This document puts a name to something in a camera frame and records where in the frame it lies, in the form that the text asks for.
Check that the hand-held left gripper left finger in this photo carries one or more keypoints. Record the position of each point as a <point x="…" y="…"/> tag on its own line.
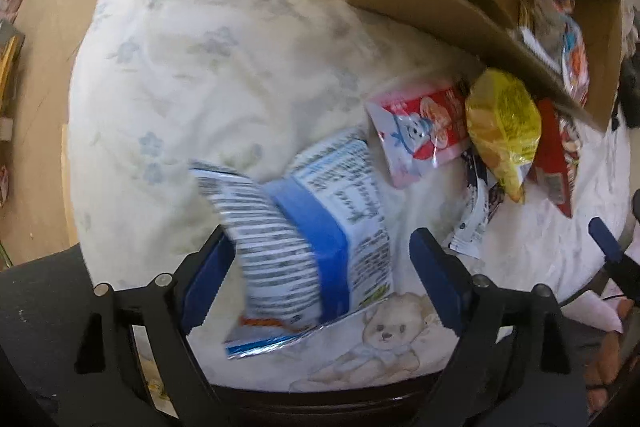
<point x="205" y="292"/>

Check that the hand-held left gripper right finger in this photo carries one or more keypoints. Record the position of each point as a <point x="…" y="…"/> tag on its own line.
<point x="440" y="282"/>

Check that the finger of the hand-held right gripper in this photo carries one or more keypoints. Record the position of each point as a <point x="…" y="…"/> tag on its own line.
<point x="607" y="242"/>

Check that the white cartoon snack bar packet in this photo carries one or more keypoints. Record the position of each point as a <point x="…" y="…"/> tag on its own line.
<point x="475" y="207"/>

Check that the red printed snack packet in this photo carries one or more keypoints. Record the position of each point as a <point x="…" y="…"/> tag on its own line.
<point x="552" y="157"/>

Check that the blue and white snack packet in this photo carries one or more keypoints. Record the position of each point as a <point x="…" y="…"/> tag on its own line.
<point x="320" y="237"/>

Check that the yellow chip bag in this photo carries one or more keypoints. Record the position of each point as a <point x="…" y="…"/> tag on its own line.
<point x="505" y="127"/>

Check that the pink mascot snack packet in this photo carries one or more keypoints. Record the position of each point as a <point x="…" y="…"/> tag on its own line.
<point x="420" y="127"/>

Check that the brown cardboard box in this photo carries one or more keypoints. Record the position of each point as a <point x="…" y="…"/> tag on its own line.
<point x="425" y="2"/>

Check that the wooden shelf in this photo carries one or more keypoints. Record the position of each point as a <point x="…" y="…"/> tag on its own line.
<point x="10" y="67"/>

